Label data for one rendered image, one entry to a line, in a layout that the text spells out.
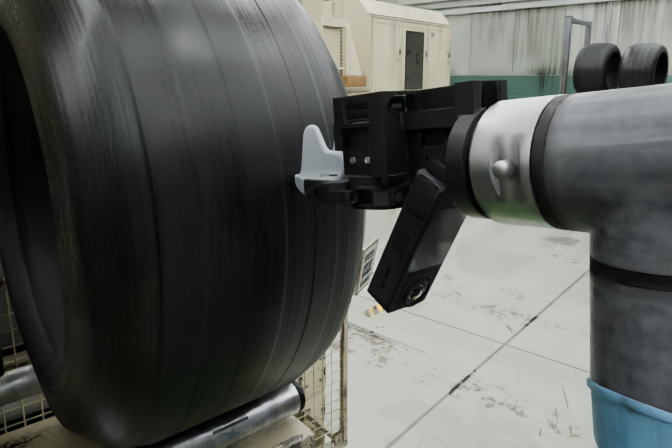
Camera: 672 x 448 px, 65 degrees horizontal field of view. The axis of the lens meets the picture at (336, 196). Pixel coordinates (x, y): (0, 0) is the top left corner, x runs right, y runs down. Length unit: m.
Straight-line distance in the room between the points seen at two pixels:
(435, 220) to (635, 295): 0.13
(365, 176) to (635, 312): 0.19
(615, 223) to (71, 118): 0.38
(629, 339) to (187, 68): 0.37
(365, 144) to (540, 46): 11.71
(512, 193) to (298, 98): 0.27
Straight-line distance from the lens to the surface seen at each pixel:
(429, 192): 0.35
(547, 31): 12.04
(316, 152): 0.44
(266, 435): 0.79
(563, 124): 0.29
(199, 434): 0.72
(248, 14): 0.55
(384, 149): 0.36
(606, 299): 0.29
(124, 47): 0.47
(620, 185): 0.27
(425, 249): 0.37
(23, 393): 0.93
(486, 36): 12.55
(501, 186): 0.31
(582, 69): 5.78
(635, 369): 0.29
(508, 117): 0.31
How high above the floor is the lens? 1.33
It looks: 12 degrees down
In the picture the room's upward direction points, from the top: straight up
